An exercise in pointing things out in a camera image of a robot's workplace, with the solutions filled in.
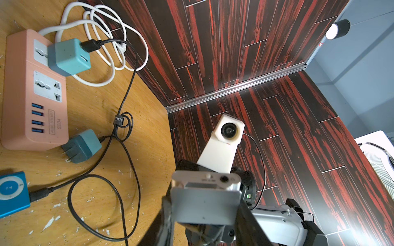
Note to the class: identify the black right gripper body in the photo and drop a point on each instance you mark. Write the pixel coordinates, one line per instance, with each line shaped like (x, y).
(212, 235)

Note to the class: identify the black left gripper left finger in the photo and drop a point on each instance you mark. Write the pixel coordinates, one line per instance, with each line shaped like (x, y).
(161, 231)

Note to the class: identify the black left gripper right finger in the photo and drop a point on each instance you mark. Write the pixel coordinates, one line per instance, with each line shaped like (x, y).
(247, 229)

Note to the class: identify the grey small mp3 player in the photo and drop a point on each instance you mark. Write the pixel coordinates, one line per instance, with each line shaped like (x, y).
(199, 197)

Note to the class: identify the blue mp3 player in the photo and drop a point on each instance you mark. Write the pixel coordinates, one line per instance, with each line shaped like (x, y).
(14, 194)

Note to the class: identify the teal charger with cable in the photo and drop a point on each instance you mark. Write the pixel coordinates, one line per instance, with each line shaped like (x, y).
(67, 58)

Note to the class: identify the white ceiling air vent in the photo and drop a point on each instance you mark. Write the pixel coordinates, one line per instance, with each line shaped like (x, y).
(378, 147)

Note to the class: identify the white power strip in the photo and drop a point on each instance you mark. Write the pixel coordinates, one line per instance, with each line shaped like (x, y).
(35, 103)

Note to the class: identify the black spotlight lamp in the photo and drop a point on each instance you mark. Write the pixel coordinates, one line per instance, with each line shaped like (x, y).
(338, 29)

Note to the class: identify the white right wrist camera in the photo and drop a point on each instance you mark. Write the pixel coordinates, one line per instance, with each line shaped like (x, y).
(219, 153)

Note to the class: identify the aluminium right corner post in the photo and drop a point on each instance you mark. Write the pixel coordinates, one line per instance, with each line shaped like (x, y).
(237, 87)

